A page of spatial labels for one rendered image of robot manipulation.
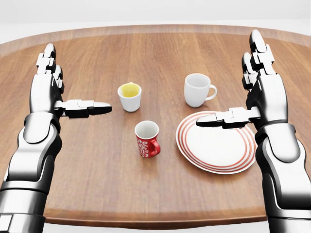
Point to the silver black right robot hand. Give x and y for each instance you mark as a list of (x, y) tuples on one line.
[(272, 97)]

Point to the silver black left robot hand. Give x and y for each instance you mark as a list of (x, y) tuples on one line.
[(41, 94)]

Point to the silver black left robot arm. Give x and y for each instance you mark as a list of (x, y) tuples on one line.
[(29, 170)]

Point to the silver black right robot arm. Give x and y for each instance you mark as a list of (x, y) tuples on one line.
[(284, 174)]

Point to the white plate with red rings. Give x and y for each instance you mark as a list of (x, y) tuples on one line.
[(216, 148)]

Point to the red patterned mug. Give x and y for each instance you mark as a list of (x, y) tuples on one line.
[(146, 140)]

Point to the white cup with yellow inside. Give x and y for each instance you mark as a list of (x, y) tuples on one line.
[(129, 98)]

